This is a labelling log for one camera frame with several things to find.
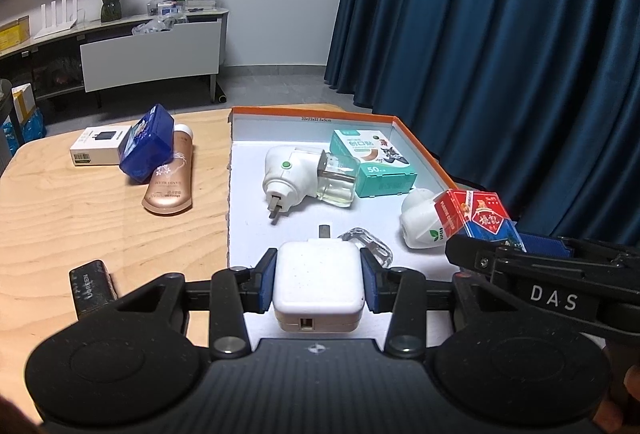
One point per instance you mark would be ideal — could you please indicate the white wifi router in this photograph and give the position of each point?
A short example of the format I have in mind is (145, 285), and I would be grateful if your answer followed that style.
(57, 17)

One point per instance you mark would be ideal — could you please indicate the clear plastic bags on cabinet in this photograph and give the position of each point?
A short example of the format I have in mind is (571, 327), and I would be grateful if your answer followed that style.
(168, 14)

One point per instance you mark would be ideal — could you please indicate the cardboard boxes on floor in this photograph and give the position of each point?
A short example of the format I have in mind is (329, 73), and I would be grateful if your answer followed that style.
(24, 101)

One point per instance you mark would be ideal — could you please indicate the blue floss pick box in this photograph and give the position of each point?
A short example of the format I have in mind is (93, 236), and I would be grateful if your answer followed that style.
(148, 144)

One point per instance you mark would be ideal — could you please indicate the dark blue curtain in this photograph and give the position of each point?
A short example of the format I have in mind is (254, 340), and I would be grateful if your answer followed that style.
(536, 100)

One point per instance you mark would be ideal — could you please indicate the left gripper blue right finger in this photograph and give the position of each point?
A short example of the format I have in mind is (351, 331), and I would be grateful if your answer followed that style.
(374, 282)

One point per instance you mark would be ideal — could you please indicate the white charger retail box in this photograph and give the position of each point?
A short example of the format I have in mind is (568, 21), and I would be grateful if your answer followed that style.
(101, 145)

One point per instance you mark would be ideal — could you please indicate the blue plastic bag on floor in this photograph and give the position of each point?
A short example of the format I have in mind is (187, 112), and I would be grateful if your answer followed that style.
(32, 129)

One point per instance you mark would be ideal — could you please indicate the white cube charger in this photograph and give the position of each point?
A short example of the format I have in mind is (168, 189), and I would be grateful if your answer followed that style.
(318, 286)

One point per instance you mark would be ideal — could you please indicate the black wall charger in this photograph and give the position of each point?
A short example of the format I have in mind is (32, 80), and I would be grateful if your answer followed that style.
(92, 287)

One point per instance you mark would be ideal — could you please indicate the teal bandage box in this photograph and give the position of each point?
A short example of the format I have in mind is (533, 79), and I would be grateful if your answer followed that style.
(381, 168)

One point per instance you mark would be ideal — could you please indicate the white plug-in mosquito repeller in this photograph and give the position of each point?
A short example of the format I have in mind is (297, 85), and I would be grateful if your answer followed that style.
(293, 174)

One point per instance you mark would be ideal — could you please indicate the red blue playing card box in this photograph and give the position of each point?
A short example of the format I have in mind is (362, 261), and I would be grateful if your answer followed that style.
(476, 214)

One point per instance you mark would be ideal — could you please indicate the rose gold cream tube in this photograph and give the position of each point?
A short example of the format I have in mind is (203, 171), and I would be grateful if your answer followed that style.
(170, 188)

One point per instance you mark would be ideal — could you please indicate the orange white cardboard tray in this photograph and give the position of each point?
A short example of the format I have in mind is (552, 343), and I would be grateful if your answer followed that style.
(251, 232)

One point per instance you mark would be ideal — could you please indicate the clear earbud case cover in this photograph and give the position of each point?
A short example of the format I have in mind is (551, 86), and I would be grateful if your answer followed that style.
(365, 239)

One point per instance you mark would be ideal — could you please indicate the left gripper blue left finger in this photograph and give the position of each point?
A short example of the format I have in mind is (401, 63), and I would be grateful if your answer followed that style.
(263, 280)

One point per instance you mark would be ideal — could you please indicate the yellow cardboard box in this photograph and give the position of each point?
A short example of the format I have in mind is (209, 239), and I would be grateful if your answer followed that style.
(14, 33)

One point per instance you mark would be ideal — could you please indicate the white tv cabinet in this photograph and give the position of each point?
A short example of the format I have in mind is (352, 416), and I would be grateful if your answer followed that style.
(97, 56)

